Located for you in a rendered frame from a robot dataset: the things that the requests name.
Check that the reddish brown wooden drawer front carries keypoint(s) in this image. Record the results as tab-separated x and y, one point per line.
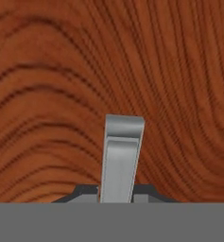
53	94

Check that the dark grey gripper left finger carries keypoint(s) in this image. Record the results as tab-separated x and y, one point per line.
85	191

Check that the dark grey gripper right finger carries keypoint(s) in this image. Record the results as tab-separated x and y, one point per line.
145	191

